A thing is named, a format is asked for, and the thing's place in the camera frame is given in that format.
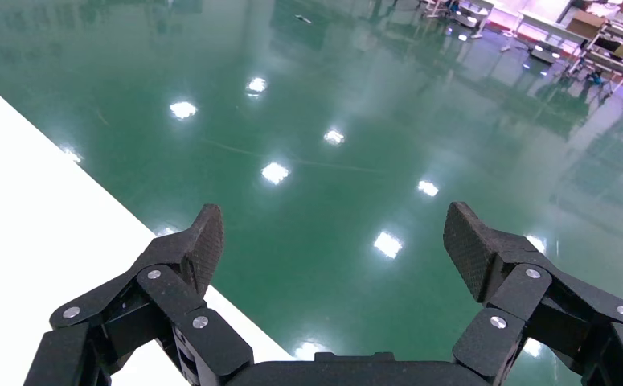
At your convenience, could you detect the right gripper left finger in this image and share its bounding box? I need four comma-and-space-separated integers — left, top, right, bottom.
23, 203, 255, 386

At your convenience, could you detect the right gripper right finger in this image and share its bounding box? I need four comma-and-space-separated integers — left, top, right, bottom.
442, 200, 623, 386

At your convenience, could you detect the metal shelf rack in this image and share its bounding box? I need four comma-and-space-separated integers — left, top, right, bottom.
566, 21, 623, 91

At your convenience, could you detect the brown background carton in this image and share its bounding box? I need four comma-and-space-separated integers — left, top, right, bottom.
565, 10, 609, 39

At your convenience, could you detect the white workbench frame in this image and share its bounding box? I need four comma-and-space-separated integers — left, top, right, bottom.
421, 0, 498, 39
500, 10, 589, 66

